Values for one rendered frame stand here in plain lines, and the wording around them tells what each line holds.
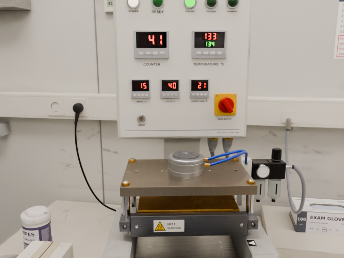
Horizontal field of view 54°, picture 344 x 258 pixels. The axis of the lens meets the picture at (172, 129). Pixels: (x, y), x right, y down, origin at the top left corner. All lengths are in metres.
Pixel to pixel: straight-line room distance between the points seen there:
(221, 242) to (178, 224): 0.19
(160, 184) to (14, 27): 1.04
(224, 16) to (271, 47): 0.46
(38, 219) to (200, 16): 0.73
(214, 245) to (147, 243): 0.16
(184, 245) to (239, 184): 0.22
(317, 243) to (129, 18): 0.85
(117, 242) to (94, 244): 0.50
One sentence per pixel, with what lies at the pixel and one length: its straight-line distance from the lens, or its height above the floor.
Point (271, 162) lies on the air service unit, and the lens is 0.92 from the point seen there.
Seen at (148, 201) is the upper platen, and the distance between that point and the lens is 0.73.
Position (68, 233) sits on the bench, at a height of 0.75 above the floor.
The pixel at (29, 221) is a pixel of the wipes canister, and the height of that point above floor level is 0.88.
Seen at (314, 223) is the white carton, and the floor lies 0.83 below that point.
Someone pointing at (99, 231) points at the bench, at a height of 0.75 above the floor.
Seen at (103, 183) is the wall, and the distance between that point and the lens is 1.48.
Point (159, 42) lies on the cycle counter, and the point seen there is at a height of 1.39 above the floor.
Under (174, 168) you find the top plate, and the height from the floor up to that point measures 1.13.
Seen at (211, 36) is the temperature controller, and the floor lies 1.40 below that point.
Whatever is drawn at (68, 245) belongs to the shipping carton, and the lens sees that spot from 1.05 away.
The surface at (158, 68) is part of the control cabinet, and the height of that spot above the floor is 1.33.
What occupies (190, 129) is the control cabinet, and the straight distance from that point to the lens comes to 0.86.
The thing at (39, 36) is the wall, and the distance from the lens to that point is 1.49.
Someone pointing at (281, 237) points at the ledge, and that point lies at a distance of 1.18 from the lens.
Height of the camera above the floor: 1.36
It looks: 12 degrees down
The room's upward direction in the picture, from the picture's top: straight up
